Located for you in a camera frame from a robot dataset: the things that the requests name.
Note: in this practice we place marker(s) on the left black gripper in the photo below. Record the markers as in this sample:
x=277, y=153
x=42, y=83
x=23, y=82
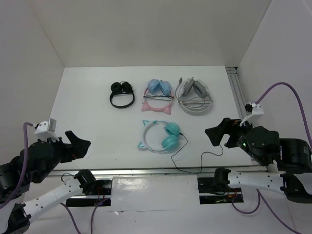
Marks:
x=78, y=149

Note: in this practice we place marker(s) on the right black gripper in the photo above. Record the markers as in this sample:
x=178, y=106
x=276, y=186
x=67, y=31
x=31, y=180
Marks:
x=228, y=126

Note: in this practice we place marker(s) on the teal cat-ear headphones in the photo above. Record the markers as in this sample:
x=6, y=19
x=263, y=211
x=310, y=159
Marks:
x=170, y=143

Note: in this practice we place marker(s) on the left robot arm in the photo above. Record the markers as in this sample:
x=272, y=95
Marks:
x=16, y=217

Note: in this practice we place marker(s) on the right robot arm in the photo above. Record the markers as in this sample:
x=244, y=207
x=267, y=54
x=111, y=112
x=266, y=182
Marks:
x=292, y=156

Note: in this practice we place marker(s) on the black on-ear headphones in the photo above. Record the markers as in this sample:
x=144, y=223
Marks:
x=122, y=88

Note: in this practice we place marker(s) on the pink blue cat-ear headphones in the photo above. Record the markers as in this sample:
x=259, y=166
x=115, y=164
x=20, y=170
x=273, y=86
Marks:
x=158, y=90

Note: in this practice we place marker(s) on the white grey headset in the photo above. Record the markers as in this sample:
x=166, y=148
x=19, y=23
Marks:
x=193, y=96

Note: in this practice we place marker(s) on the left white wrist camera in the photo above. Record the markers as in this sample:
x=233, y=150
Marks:
x=46, y=130

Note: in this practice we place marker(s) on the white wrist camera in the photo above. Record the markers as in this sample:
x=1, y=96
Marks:
x=46, y=130
x=254, y=112

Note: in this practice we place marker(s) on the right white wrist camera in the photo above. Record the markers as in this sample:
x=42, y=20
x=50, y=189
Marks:
x=254, y=112

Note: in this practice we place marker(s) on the aluminium side rail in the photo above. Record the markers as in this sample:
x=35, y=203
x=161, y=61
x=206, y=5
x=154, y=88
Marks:
x=236, y=90

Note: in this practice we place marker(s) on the aluminium front rail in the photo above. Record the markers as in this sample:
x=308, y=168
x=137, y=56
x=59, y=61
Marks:
x=135, y=172

